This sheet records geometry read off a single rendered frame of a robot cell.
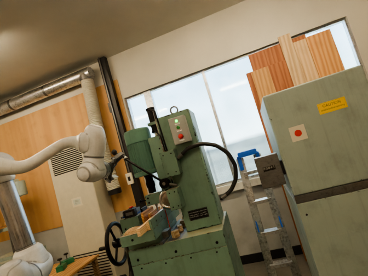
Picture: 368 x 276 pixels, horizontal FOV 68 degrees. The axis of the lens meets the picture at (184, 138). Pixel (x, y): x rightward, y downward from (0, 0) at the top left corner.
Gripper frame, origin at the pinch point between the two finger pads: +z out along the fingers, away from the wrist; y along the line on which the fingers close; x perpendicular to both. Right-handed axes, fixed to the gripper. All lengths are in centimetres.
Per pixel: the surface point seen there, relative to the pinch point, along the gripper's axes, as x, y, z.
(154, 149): -13.1, 18.1, 7.2
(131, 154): -0.9, 8.9, 6.7
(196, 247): -64, -17, -8
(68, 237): 66, -135, 119
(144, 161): -10.7, 8.8, 6.3
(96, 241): 33, -120, 117
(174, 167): -32.4, 16.6, -5.1
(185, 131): -28.6, 38.2, -2.8
